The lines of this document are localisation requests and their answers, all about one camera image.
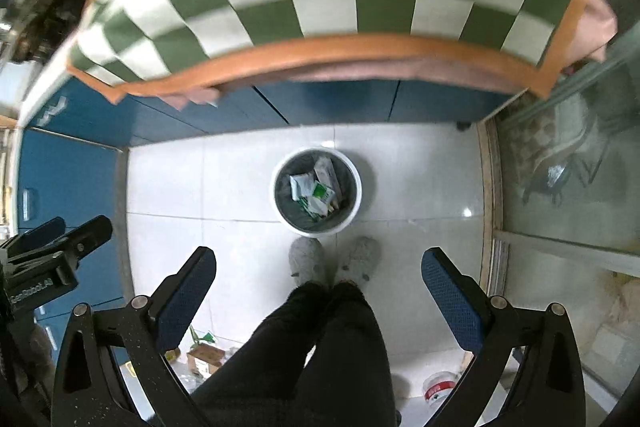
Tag silver medicine sachet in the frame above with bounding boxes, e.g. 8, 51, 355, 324
288, 172, 316, 202

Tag clear white plastic sachet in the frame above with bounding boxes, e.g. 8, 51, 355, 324
298, 181, 335, 221

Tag blue kitchen cabinet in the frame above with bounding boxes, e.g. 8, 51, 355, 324
16, 76, 522, 358

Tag white round trash bin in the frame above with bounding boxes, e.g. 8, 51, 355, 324
273, 147, 362, 239

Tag white red plastic container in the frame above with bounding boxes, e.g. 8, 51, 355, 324
422, 371, 459, 405

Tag small cardboard box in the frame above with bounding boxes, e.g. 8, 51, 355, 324
186, 343, 226, 378

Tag glass sliding door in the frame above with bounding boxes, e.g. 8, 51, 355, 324
498, 39, 639, 397

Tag person's black trouser legs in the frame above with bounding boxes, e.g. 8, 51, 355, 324
192, 283, 397, 426

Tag right grey slipper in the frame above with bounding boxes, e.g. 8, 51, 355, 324
334, 236, 381, 289

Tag grey slipper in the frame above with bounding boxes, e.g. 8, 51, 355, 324
288, 237, 326, 287
334, 236, 381, 289

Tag left grey slipper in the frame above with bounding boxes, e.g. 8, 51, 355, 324
288, 237, 326, 287

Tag green white checkered tablecloth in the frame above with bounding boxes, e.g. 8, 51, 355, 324
67, 0, 617, 103

